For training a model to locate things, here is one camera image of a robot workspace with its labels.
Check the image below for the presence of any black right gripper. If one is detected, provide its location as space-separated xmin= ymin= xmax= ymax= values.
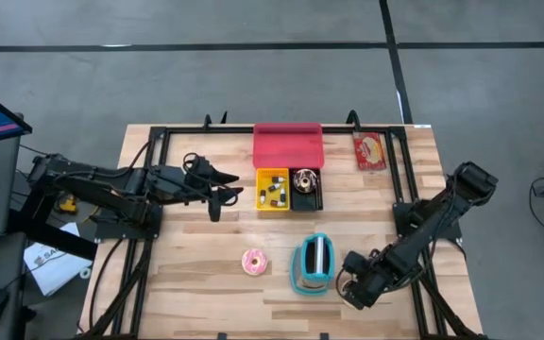
xmin=340 ymin=251 xmax=390 ymax=312

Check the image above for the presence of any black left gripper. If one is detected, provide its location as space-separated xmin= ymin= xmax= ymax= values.
xmin=184 ymin=155 xmax=246 ymax=224

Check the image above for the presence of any round dark grey object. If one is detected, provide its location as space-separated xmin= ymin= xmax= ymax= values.
xmin=294 ymin=168 xmax=319 ymax=195

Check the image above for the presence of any toy doughnut with pink icing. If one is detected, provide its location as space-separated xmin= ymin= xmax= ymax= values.
xmin=241 ymin=248 xmax=269 ymax=278

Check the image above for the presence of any yellow plastic basket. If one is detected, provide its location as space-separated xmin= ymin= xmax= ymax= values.
xmin=255 ymin=167 xmax=292 ymax=212

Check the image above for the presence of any steel grater with teal base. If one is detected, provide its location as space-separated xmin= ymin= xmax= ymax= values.
xmin=290 ymin=231 xmax=336 ymax=298

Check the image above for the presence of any red plastic tray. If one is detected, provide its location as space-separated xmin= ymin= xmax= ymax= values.
xmin=252 ymin=122 xmax=326 ymax=171

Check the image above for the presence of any black plastic basket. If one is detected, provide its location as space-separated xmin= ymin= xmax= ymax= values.
xmin=289 ymin=167 xmax=325 ymax=213

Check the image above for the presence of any red snack packet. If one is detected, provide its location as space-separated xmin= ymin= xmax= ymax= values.
xmin=352 ymin=131 xmax=388 ymax=172

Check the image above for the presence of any yellow hand tool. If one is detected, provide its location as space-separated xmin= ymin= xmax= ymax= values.
xmin=57 ymin=194 xmax=79 ymax=215

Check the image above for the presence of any black metal stand beam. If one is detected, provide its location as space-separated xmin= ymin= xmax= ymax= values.
xmin=7 ymin=188 xmax=99 ymax=262

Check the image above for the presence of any white paper bag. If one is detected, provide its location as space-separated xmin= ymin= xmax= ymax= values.
xmin=23 ymin=221 xmax=94 ymax=298

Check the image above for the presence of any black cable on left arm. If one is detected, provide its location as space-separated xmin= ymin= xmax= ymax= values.
xmin=181 ymin=151 xmax=214 ymax=180

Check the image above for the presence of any black metal table frame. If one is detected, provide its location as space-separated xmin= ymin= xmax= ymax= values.
xmin=80 ymin=123 xmax=488 ymax=340

